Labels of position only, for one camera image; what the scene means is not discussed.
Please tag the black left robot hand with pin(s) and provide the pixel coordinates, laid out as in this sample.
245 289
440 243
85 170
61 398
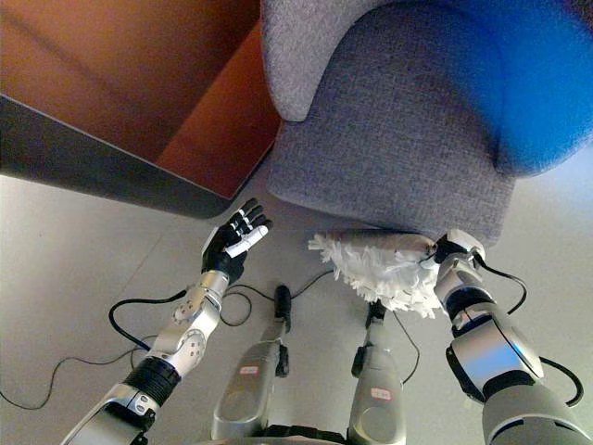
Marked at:
227 248

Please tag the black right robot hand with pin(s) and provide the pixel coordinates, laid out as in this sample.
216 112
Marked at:
458 243

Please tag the white fringed pillow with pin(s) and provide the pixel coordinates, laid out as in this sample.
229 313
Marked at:
384 273

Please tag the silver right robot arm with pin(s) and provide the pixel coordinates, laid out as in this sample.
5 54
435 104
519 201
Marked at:
491 343

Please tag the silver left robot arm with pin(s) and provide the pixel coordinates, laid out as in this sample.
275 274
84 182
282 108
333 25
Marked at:
185 343

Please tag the black left robot foot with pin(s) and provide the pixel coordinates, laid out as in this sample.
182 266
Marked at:
282 306

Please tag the gray fabric armchair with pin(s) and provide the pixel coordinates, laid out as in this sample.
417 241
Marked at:
394 139

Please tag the silver left robot leg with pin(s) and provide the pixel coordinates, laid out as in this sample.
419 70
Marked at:
250 385

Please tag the silver robot leg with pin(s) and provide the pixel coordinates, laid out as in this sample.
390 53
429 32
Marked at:
380 385
250 385

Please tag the silver right robot leg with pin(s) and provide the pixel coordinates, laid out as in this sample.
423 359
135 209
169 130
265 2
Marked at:
380 385

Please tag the dark booth with orange interior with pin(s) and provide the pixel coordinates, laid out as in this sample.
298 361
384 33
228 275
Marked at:
116 69

